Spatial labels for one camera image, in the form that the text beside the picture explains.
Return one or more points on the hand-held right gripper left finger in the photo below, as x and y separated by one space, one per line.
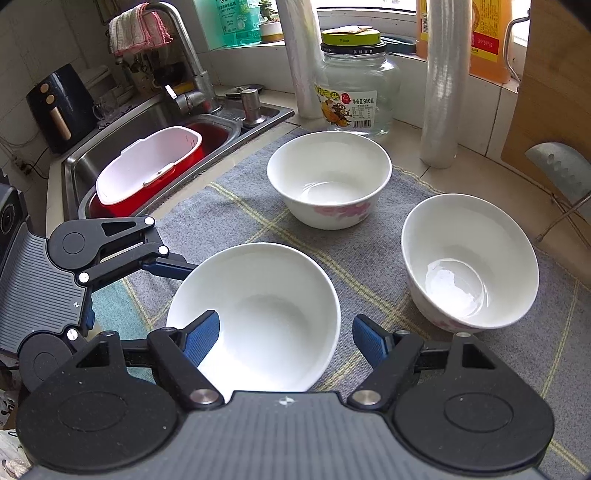
203 337

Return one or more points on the clear cling film roll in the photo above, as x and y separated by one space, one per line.
443 92

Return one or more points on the metal kitchen faucet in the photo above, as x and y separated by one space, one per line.
184 50

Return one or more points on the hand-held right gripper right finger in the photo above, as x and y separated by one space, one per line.
369 339

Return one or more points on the wooden cutting board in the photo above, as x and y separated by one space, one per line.
554 92

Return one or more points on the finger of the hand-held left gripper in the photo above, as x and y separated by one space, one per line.
83 340
168 268

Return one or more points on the glass jar with yellow-green lid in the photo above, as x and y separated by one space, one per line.
355 83

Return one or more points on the green detergent bottle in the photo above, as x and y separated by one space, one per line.
231 23

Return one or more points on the orange oil bottle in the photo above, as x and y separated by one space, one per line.
489 41

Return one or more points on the pink white dishcloth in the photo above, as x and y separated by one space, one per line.
134 32

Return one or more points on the red plastic basin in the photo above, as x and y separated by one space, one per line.
212 136

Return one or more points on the black air fryer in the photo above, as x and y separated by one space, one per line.
78 106

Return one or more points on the stainless steel sink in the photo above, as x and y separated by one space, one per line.
120 134

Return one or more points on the white pink-flower bowl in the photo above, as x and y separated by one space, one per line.
258 314
323 166
461 240

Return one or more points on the grey checked table mat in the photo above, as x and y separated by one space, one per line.
369 258

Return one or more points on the small potted plant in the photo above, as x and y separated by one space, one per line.
271 32

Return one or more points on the white plastic bag roll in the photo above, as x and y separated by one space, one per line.
300 60

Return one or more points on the metal sink dispenser knob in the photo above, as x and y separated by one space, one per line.
252 108

